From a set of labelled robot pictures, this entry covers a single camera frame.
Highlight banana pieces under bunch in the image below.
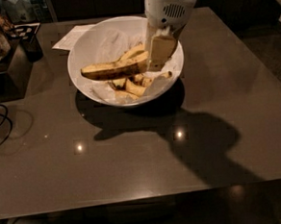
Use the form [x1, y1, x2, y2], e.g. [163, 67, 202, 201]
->
[108, 71, 172, 100]

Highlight large white bowl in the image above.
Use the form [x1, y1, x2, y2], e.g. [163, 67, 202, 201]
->
[64, 12, 189, 113]

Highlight black patterned cup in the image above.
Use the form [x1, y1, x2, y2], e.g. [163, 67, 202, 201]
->
[12, 24, 43, 62]

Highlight white paper sheet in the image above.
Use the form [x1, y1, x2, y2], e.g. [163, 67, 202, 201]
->
[52, 25, 93, 52]

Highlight dark box stand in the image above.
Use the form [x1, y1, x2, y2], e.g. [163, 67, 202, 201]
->
[0, 39, 33, 103]

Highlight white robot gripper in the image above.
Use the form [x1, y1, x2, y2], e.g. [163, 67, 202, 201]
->
[144, 0, 196, 72]

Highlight spotted yellow banana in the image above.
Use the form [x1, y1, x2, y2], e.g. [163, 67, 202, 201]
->
[81, 51, 148, 81]

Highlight rear curved yellow banana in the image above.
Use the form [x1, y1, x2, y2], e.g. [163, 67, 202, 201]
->
[119, 43, 145, 61]

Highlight black cable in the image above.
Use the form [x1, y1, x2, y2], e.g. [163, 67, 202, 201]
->
[0, 95, 15, 150]

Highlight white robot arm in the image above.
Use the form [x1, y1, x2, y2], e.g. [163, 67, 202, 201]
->
[144, 0, 196, 72]

